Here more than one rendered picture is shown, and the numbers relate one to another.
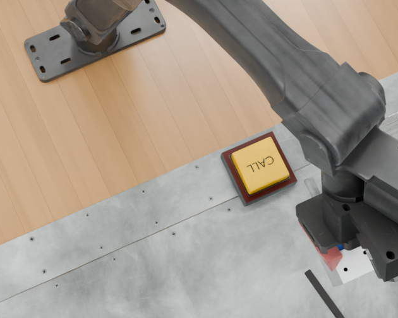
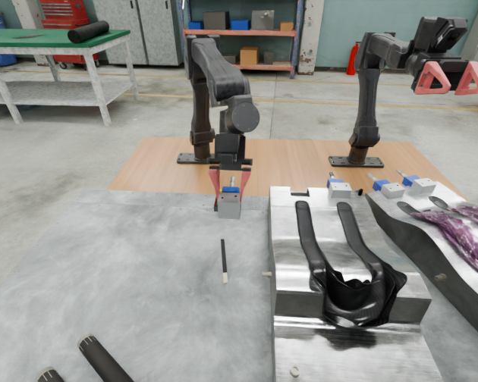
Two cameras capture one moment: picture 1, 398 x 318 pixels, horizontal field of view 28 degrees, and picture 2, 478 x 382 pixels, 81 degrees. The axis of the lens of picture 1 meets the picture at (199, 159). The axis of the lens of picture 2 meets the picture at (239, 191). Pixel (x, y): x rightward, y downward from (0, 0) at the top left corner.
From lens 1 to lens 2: 0.78 m
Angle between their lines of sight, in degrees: 42
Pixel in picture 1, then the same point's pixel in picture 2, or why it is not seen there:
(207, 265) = (183, 222)
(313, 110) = (214, 69)
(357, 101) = (233, 73)
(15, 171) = (146, 177)
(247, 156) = not seen: hidden behind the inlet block
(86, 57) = (195, 160)
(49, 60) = (183, 158)
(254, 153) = not seen: hidden behind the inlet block
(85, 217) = (155, 194)
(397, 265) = (222, 140)
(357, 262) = (229, 198)
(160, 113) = (206, 180)
